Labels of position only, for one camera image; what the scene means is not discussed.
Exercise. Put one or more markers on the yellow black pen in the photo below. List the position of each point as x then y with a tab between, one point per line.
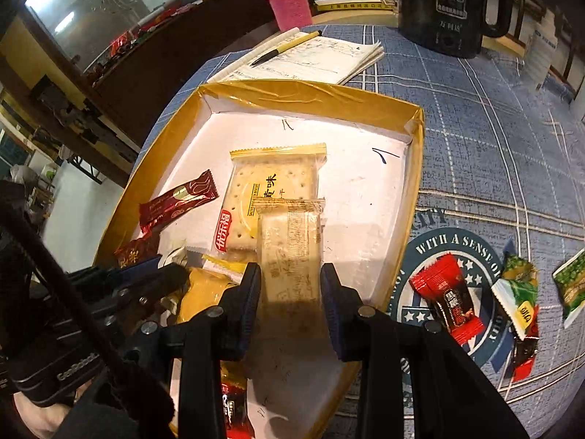
284	48

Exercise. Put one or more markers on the small yellow snack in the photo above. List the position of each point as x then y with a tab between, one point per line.
205	289

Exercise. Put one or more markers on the white pillow snack packet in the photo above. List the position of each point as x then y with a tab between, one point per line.
178	254

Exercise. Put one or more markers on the Golden Crown red wafer bar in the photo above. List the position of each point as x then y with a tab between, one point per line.
162	210

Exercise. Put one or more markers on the white gloved left hand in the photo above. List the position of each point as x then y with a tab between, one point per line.
43	422

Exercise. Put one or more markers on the black electric kettle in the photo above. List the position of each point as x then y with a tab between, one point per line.
455	28

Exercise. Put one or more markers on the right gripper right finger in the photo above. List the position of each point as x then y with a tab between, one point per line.
452	397

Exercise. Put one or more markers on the long beige biscuit pack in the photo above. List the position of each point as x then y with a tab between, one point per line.
290	257

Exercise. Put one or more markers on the small red candy packet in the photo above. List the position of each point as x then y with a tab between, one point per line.
443	287

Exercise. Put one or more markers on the yellow tape measure ruler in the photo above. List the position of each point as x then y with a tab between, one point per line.
343	5

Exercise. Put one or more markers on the dark wooden sideboard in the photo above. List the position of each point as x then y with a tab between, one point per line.
133	94

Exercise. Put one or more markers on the dark red puffy snack bag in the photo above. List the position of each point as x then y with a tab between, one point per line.
138	250

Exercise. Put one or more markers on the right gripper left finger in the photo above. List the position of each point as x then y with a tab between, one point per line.
185	360

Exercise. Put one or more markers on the white paper notepad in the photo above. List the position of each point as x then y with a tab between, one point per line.
322	59

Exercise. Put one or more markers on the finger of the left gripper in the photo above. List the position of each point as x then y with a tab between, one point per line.
141	283

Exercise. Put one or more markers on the red black bottom candy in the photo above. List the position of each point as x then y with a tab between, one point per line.
234	400

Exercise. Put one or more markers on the yellow egg yolk cracker pack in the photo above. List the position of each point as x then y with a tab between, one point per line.
275	173

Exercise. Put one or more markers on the green white snack packet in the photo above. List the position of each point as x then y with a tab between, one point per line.
516	291

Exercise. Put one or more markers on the yellow taped white tray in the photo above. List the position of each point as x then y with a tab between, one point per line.
359	151

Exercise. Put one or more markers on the green pea snack packet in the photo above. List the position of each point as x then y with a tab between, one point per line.
569	279

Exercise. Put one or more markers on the red black candy packet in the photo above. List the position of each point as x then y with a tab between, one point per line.
525	350

